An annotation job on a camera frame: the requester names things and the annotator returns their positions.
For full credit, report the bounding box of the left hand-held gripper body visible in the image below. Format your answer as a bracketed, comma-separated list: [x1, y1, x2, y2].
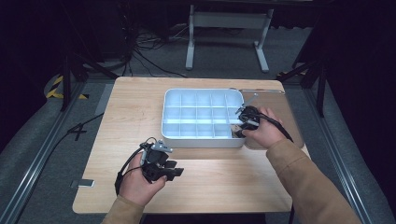
[139, 139, 175, 185]

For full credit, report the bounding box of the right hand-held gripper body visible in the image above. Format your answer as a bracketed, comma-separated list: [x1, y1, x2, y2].
[234, 92, 262, 132]

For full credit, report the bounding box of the white compartment storage box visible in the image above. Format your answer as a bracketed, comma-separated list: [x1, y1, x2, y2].
[161, 88, 248, 149]

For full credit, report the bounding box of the person's right hand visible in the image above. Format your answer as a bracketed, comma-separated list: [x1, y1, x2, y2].
[242, 106, 288, 150]

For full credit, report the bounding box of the person's left hand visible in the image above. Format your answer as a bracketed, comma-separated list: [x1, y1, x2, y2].
[118, 151, 168, 207]

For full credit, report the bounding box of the silver tape piece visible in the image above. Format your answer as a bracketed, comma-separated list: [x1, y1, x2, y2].
[70, 178, 95, 189]

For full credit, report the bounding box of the black tripod stand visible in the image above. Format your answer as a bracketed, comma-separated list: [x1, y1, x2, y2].
[276, 12, 331, 119]
[59, 3, 120, 113]

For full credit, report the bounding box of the black tape mark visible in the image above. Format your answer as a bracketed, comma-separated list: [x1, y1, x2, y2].
[66, 123, 89, 142]

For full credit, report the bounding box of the yellow black floor tape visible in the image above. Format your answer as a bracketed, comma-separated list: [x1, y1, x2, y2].
[45, 75, 90, 101]

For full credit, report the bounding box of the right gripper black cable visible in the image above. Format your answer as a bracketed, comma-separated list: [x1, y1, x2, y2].
[257, 112, 294, 144]

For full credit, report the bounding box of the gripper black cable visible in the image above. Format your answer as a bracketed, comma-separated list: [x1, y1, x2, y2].
[257, 112, 294, 144]
[114, 136, 158, 197]

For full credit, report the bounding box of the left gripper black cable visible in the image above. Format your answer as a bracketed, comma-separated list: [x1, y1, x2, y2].
[114, 136, 158, 197]

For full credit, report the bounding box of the black floor cable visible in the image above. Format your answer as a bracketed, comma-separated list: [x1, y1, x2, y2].
[18, 112, 105, 213]

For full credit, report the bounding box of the white metal stand frame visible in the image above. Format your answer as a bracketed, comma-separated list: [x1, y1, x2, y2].
[185, 4, 275, 75]

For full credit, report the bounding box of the aluminium floor rail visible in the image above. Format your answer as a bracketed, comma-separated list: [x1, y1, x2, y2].
[303, 88, 375, 224]
[0, 81, 89, 224]

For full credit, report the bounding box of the bundle of black floor cables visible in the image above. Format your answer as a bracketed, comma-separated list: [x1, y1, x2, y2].
[120, 21, 189, 79]

